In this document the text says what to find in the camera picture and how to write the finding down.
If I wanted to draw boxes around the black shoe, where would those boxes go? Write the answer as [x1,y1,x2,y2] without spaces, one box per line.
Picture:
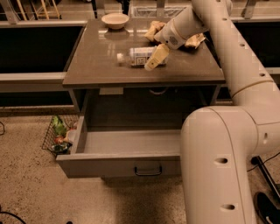
[254,192,280,224]

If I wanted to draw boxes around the black floor cable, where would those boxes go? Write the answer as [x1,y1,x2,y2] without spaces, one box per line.
[0,204,27,224]

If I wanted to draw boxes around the grey cabinet with glossy top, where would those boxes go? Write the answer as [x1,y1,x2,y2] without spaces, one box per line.
[63,18,225,111]

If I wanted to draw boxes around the black stand leg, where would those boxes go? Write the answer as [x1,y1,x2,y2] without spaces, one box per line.
[251,156,280,202]

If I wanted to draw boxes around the clear plastic bin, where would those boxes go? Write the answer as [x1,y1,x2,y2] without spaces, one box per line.
[129,6,185,18]

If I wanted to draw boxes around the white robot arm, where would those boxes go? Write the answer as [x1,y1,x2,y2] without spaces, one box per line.
[155,0,280,224]

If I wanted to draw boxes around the brown snack bag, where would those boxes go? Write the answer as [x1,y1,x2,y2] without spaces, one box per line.
[153,31,205,48]

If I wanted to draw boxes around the beige shallow bowl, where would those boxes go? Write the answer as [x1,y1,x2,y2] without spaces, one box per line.
[101,13,130,30]

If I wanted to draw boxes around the open grey top drawer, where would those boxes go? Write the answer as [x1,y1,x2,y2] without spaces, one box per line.
[55,86,187,179]

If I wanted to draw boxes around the wire basket with groceries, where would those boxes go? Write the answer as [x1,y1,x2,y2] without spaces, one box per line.
[41,115,78,157]

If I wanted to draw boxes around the clear plastic water bottle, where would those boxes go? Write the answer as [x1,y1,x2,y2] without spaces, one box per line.
[116,46,168,67]

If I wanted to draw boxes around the black drawer handle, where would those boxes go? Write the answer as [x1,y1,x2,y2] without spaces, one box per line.
[134,166,163,177]

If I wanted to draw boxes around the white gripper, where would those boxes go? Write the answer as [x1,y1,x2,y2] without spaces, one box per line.
[144,20,186,71]

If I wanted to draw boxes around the wooden chair frame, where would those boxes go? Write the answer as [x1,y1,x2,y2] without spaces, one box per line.
[15,0,62,21]

